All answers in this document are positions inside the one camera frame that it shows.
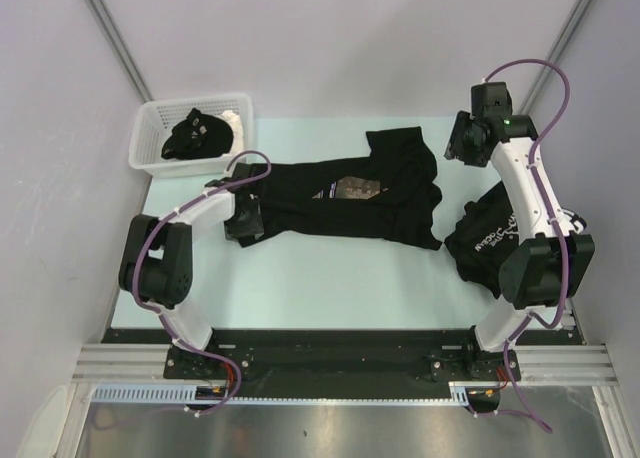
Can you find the white perforated plastic basket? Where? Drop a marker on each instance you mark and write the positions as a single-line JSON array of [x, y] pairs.
[[155, 120]]

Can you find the black graphic t-shirt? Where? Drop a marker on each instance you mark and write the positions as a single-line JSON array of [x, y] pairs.
[[389, 194]]

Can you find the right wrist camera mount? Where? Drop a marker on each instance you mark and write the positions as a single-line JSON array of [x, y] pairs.
[[491, 99]]

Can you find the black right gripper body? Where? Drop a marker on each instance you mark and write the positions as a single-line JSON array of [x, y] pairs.
[[464, 135]]

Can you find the folded black printed t-shirt stack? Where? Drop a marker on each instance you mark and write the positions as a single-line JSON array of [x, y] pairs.
[[484, 238]]

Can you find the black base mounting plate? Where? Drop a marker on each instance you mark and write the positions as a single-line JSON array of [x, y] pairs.
[[363, 387]]

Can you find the black garment in basket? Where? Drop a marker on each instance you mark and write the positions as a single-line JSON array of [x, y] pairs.
[[198, 136]]

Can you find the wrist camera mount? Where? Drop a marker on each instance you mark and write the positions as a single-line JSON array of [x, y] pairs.
[[243, 174], [491, 99]]

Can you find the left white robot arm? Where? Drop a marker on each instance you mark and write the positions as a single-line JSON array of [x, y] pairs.
[[157, 263]]

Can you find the white slotted cable duct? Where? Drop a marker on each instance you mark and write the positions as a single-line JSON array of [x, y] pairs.
[[145, 393]]

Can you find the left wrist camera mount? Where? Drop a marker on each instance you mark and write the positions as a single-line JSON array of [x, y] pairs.
[[243, 174]]

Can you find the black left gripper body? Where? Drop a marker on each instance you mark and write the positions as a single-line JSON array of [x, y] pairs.
[[244, 224]]

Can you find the white cloth in basket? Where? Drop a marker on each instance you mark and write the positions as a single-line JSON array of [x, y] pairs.
[[236, 125]]

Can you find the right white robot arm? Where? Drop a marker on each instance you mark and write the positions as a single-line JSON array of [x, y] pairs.
[[551, 259]]

